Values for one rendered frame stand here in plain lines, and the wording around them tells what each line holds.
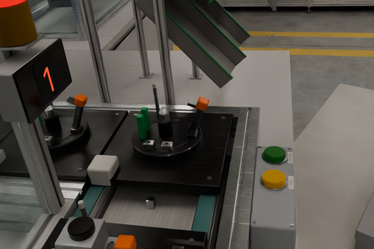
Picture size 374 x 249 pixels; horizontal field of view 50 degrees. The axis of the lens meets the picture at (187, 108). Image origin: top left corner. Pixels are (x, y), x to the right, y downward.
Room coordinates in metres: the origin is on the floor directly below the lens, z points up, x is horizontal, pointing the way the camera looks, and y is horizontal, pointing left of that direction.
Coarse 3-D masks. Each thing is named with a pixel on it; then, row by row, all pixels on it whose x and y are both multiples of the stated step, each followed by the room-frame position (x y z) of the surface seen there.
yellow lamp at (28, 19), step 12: (0, 12) 0.48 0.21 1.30; (12, 12) 0.49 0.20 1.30; (24, 12) 0.50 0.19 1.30; (0, 24) 0.48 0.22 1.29; (12, 24) 0.48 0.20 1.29; (24, 24) 0.49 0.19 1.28; (0, 36) 0.48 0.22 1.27; (12, 36) 0.48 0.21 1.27; (24, 36) 0.49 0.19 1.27; (36, 36) 0.51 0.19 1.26
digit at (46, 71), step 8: (48, 56) 0.52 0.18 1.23; (40, 64) 0.49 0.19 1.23; (48, 64) 0.51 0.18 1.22; (40, 72) 0.49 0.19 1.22; (48, 72) 0.51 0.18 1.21; (40, 80) 0.48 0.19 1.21; (48, 80) 0.50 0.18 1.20; (56, 80) 0.52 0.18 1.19; (40, 88) 0.48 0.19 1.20; (48, 88) 0.50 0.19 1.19; (56, 88) 0.51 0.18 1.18; (48, 96) 0.49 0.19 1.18
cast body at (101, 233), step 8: (72, 224) 0.33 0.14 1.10; (80, 224) 0.33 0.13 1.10; (88, 224) 0.33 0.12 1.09; (96, 224) 0.34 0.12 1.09; (104, 224) 0.34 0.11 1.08; (64, 232) 0.33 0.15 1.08; (72, 232) 0.32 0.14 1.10; (80, 232) 0.32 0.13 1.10; (88, 232) 0.32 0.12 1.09; (96, 232) 0.33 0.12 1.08; (104, 232) 0.34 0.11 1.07; (56, 240) 0.32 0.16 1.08; (64, 240) 0.32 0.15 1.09; (72, 240) 0.32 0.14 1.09; (80, 240) 0.32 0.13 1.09; (88, 240) 0.32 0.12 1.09; (96, 240) 0.32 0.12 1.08; (104, 240) 0.34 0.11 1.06; (112, 240) 0.34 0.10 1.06; (56, 248) 0.32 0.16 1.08; (64, 248) 0.31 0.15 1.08; (72, 248) 0.31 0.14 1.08; (80, 248) 0.31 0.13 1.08; (88, 248) 0.31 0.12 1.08; (96, 248) 0.32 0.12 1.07; (104, 248) 0.33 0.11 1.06
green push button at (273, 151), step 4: (268, 148) 0.61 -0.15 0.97; (272, 148) 0.60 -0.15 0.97; (276, 148) 0.60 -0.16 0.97; (280, 148) 0.60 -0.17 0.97; (264, 152) 0.60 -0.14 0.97; (268, 152) 0.59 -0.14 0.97; (272, 152) 0.59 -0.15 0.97; (276, 152) 0.59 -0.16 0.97; (280, 152) 0.59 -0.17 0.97; (284, 152) 0.59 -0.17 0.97; (264, 156) 0.59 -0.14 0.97; (268, 156) 0.58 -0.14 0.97; (272, 156) 0.58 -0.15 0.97; (276, 156) 0.58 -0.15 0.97; (280, 156) 0.58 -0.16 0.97; (284, 156) 0.58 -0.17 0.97; (268, 160) 0.58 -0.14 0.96; (272, 160) 0.58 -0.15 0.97; (276, 160) 0.57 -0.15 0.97; (280, 160) 0.58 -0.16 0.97
